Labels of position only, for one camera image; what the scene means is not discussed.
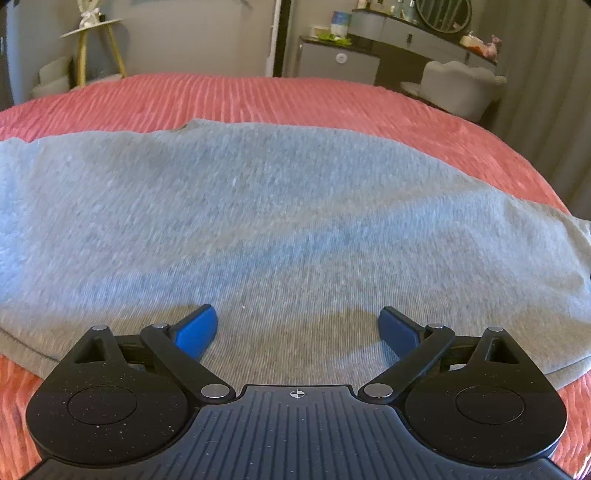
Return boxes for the white shell-back chair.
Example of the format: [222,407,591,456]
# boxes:
[401,60,509,123]

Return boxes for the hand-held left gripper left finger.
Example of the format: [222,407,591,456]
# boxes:
[74,305,237,403]

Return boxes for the blue white canister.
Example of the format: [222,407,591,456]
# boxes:
[329,11,353,38]

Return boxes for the red ribbed blanket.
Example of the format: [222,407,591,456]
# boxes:
[0,74,591,480]

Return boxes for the grey vanity desk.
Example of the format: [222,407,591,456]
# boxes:
[351,9,499,80]

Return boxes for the row of small bottles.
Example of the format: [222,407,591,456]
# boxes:
[358,0,417,20]

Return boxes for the grey cabinet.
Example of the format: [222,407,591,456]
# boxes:
[298,36,382,86]

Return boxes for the round side table gold legs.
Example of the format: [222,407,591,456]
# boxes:
[60,18,128,88]

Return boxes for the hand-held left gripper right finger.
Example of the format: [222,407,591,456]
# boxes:
[358,305,522,403]

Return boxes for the round mirror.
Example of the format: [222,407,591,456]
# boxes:
[416,0,474,33]

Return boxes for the grey pouf stool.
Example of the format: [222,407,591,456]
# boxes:
[31,57,73,99]

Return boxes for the white figurine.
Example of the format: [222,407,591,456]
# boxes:
[78,0,103,27]

